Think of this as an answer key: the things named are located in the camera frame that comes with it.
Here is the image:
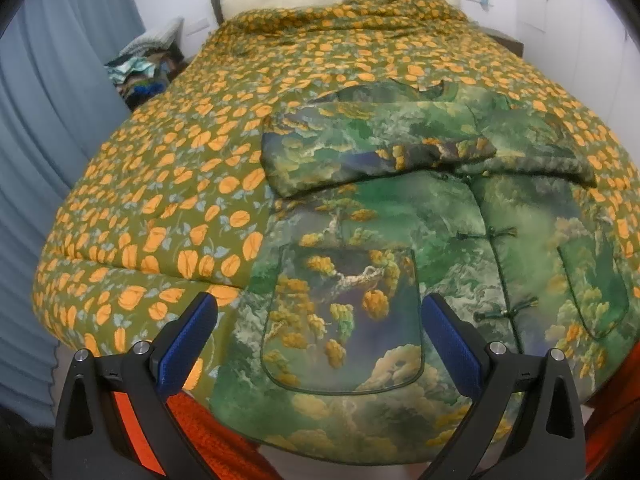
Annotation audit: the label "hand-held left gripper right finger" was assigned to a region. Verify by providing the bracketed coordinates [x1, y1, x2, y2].
[419, 293, 587, 480]

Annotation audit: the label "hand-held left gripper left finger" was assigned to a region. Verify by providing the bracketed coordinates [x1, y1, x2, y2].
[51, 291, 221, 480]

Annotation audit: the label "green landscape print padded jacket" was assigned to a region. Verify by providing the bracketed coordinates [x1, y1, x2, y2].
[207, 80, 632, 463]

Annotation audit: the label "pile of mixed clothes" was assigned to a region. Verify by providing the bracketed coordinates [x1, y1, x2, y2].
[104, 42, 188, 111]

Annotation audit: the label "person's orange pants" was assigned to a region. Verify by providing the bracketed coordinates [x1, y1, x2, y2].
[112, 340, 640, 480]

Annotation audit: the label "olive quilt with orange flowers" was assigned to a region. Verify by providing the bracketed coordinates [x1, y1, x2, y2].
[32, 0, 640, 386]

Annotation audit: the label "blue curtain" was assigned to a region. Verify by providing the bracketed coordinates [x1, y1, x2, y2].
[0, 0, 146, 416]

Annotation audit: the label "grey white knitted cloth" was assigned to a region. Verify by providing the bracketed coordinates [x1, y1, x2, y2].
[122, 17, 185, 56]

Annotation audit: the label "dark wooden nightstand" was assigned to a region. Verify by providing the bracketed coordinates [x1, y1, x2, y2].
[482, 27, 525, 58]

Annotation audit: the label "white wardrobe with black handles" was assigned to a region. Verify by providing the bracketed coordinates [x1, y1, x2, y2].
[517, 0, 640, 161]

